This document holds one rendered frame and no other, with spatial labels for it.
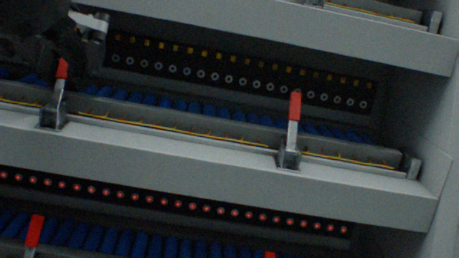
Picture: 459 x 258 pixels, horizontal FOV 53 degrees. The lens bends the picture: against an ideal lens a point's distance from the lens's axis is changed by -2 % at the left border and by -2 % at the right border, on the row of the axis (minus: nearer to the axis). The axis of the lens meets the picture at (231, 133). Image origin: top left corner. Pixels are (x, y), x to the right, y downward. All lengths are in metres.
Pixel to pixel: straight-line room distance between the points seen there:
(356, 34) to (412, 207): 0.21
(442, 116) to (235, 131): 0.25
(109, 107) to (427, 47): 0.38
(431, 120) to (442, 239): 0.15
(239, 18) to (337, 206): 0.24
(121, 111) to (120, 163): 0.09
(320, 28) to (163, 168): 0.24
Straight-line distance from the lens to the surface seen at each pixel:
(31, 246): 0.57
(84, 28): 0.42
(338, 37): 0.56
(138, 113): 0.58
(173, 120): 0.57
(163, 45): 0.68
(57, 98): 0.54
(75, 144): 0.52
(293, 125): 0.55
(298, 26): 0.55
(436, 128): 0.62
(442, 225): 0.59
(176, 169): 0.51
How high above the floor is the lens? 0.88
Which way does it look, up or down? 3 degrees up
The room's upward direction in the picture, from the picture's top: 10 degrees clockwise
